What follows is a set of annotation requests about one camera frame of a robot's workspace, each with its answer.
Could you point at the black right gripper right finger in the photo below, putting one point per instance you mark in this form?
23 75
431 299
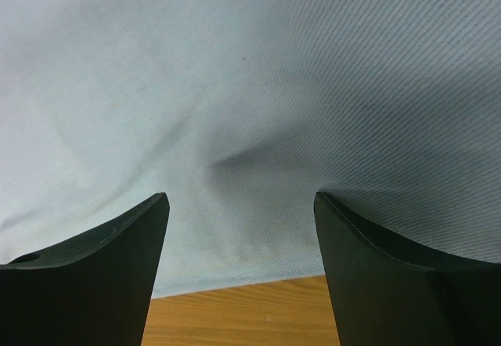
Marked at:
388 290

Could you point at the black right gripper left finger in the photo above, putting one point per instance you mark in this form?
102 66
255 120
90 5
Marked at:
92 289

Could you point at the light blue trousers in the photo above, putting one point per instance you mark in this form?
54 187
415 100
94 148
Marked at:
241 111

